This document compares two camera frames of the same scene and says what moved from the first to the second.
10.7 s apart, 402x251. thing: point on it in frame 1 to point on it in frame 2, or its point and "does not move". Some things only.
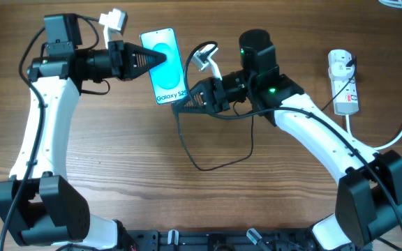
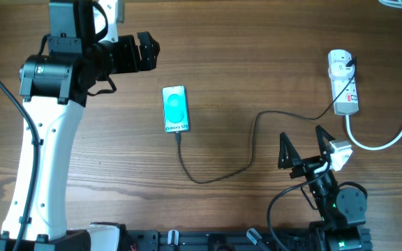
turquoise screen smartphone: (167, 80) to (176, 111)
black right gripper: (213, 92) to (294, 155)
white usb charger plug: (339, 70) does not move
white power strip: (345, 95) does not move
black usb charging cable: (252, 127) to (248, 160)
